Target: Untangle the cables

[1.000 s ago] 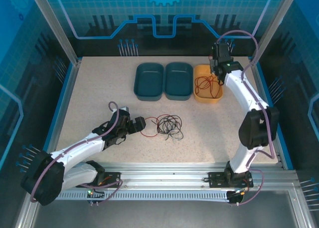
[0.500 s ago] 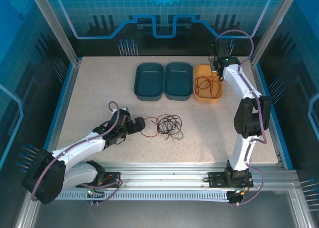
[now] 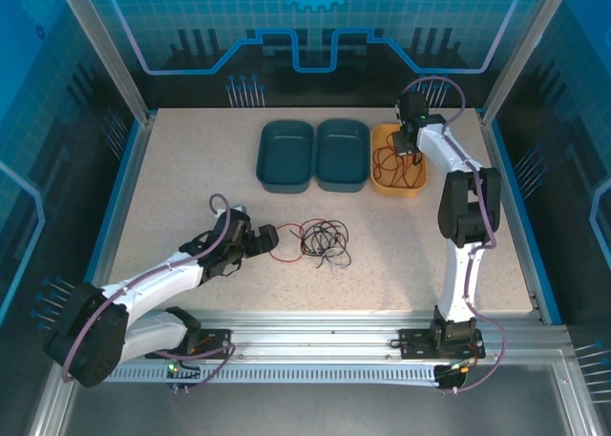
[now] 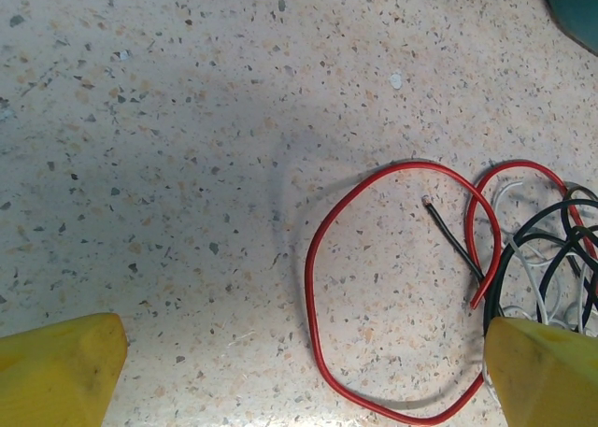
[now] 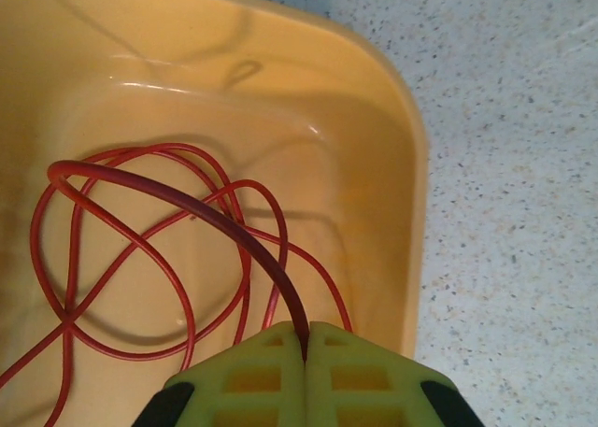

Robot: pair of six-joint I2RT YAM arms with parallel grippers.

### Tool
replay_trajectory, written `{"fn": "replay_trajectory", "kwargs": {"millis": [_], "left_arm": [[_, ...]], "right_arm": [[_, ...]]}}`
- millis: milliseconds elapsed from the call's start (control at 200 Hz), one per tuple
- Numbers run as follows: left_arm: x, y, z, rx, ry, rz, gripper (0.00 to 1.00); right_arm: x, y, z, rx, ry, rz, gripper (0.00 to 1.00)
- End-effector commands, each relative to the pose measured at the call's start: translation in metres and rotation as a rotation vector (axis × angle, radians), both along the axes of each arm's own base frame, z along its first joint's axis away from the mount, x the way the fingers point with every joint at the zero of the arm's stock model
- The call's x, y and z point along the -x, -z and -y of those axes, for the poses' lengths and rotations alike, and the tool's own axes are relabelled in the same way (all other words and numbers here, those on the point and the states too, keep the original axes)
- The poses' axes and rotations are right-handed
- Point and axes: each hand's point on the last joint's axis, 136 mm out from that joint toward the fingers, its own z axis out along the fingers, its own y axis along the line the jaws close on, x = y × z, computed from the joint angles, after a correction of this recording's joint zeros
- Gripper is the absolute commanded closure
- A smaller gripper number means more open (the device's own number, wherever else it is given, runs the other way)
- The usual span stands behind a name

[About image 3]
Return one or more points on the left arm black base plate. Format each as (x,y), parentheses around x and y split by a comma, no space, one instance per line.
(215,340)

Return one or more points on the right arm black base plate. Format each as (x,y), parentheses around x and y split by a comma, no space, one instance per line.
(413,343)

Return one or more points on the right base connector cluster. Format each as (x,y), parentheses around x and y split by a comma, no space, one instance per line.
(451,376)

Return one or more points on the left base connector cluster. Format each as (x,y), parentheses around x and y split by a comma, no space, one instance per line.
(183,369)

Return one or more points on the aluminium mounting rail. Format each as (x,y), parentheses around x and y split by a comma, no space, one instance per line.
(310,336)

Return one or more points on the aluminium frame post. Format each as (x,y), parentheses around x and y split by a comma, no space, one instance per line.
(525,49)
(107,49)

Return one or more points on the base connector cluster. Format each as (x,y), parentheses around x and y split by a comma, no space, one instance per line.
(451,376)
(183,369)

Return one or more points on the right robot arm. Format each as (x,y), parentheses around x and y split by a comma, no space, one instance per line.
(458,283)

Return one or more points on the orange plastic bin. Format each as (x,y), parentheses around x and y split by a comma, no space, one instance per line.
(398,192)

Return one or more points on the dark teal plastic bin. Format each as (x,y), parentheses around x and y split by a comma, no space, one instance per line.
(341,154)
(286,154)

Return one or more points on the steel sheet base panel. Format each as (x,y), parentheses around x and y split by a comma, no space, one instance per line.
(310,412)

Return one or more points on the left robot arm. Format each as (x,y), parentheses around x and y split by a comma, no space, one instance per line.
(157,278)

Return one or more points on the aluminium side rail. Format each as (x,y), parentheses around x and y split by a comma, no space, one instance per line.
(126,183)
(511,183)

